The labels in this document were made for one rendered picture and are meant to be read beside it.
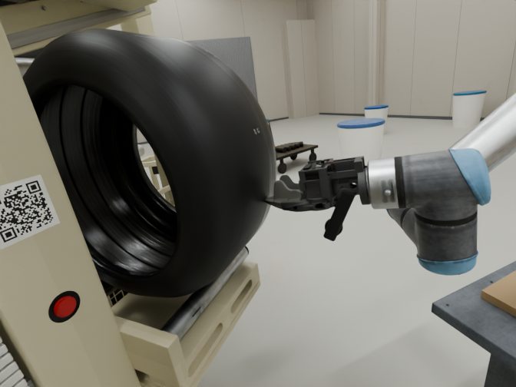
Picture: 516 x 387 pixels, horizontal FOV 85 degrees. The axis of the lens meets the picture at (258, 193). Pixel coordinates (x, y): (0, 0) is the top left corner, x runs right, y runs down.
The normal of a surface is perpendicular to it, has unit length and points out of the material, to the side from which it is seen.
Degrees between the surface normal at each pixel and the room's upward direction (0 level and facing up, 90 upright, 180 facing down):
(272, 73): 90
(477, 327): 0
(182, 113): 69
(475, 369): 0
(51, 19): 90
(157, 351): 90
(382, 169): 39
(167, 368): 90
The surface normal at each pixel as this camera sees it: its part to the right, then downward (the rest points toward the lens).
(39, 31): 0.90, 0.04
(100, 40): -0.12, -0.39
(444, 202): -0.42, 0.45
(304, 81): 0.37, 0.27
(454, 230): -0.21, 0.43
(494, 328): -0.13, -0.93
